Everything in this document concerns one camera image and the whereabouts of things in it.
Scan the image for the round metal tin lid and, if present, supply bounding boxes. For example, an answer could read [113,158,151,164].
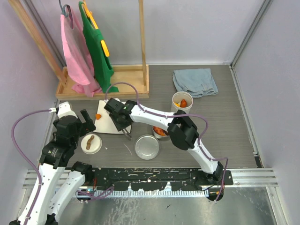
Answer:
[134,135,160,160]

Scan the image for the round metal tin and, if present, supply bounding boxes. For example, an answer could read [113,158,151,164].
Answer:
[152,126,170,140]

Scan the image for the orange fried chicken piece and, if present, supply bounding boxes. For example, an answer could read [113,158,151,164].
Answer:
[152,127,166,136]

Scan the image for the white cylindrical container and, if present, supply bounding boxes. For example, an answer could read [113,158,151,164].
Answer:
[171,91,194,114]

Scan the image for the blue cloth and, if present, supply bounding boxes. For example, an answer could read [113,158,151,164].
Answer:
[172,68,218,98]

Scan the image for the metal tongs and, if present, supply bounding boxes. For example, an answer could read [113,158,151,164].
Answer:
[122,128,132,141]

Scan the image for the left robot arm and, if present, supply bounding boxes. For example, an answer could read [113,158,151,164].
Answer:
[10,102,96,225]

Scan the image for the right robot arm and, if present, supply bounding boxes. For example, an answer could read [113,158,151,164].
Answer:
[104,98,224,185]

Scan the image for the small orange carrot piece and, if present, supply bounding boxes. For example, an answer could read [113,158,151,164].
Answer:
[96,114,102,120]

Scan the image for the white square plate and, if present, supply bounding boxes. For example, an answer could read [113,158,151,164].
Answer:
[94,100,123,135]

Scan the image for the wooden clothes rack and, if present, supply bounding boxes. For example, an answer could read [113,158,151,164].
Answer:
[9,0,150,100]

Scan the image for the green apron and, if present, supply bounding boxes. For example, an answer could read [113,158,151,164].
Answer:
[78,1,119,93]

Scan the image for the pink apron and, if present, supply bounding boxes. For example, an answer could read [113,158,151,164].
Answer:
[60,8,102,98]

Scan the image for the orange shrimp piece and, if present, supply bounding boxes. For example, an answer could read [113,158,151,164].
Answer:
[180,99,187,108]

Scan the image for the yellow hanger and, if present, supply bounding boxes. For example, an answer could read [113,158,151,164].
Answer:
[83,0,110,57]

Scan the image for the grey hanger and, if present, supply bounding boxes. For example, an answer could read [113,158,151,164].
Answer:
[59,0,74,29]

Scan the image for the white lid brown handle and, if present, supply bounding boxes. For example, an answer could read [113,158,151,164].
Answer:
[81,134,102,155]

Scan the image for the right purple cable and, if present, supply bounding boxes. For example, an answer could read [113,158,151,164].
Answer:
[105,82,229,202]

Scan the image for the purple cable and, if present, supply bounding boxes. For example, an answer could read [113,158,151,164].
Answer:
[105,82,229,202]
[11,108,58,225]

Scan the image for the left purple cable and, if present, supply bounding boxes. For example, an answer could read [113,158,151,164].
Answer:
[11,108,58,225]

